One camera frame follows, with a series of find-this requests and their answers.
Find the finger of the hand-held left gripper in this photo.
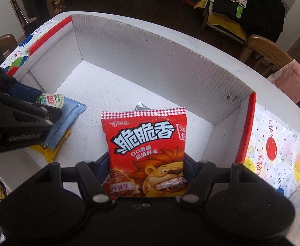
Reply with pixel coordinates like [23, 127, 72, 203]
[10, 83, 43, 105]
[0, 92, 63, 128]

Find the red lion snack packet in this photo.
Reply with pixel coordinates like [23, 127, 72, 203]
[100, 107, 189, 198]

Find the yellow zigzag-edged snack packet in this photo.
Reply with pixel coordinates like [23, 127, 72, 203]
[28, 131, 71, 162]

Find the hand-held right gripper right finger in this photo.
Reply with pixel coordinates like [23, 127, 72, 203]
[179, 154, 263, 207]

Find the green white jelly cup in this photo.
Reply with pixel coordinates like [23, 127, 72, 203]
[36, 93, 65, 108]

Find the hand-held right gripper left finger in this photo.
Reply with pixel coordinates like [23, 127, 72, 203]
[35, 152, 114, 207]

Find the light blue snack packet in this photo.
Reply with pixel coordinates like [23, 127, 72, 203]
[46, 97, 86, 150]

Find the yellow cloth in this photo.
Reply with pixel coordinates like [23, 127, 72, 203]
[195, 0, 245, 39]

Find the red cardboard box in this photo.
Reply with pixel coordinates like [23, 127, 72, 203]
[0, 11, 256, 195]

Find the black clothes pile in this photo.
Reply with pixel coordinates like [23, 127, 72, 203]
[211, 0, 286, 41]

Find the pink cloth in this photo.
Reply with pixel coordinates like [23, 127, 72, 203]
[268, 59, 300, 103]

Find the small cardboard box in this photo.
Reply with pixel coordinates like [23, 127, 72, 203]
[45, 0, 65, 18]

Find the wooden chair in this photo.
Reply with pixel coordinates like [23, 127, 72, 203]
[239, 34, 300, 122]
[0, 34, 18, 55]

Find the balloon printed tablecloth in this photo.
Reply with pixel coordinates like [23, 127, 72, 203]
[0, 15, 300, 236]

